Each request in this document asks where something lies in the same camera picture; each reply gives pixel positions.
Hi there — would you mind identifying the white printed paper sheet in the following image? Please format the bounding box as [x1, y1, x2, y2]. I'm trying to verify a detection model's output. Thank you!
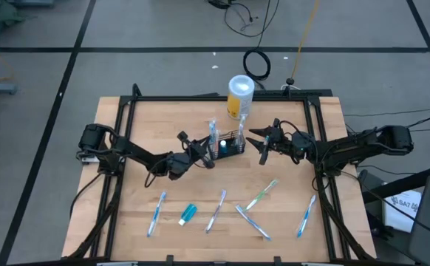
[382, 189, 423, 234]

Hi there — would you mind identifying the coiled black cable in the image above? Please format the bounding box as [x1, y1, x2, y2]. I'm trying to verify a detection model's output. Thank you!
[242, 48, 272, 82]

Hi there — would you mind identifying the black wire caddy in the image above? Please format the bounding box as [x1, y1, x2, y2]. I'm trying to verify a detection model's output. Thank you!
[208, 129, 248, 161]

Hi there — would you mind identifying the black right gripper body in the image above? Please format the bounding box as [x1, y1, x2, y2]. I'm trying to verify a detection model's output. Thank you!
[268, 127, 297, 158]

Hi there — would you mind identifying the white metal mounting plate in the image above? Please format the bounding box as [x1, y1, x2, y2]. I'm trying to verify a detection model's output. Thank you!
[75, 150, 100, 164]

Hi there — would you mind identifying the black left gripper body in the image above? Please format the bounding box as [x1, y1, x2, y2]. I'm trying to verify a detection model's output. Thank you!
[166, 142, 208, 181]

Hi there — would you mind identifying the black aluminium table frame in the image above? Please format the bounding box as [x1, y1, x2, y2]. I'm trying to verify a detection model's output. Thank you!
[66, 83, 378, 266]

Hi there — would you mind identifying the black power adapter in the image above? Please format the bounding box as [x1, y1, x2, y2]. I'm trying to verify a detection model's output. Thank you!
[207, 0, 235, 10]

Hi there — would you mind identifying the black floor cable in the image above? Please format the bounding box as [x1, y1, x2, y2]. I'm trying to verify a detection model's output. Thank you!
[361, 184, 430, 244]
[406, 109, 430, 134]
[223, 0, 281, 51]

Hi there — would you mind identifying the blue white toothbrush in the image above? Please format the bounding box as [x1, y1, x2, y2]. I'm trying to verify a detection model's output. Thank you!
[146, 190, 168, 239]
[212, 118, 219, 156]
[234, 204, 273, 242]
[208, 120, 215, 158]
[296, 194, 318, 239]

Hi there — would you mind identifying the yellow white wipes canister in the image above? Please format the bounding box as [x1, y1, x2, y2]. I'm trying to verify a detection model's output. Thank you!
[227, 74, 256, 120]

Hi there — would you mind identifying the yellow hanging cable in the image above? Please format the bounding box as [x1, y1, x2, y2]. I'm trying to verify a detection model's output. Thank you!
[290, 0, 321, 81]

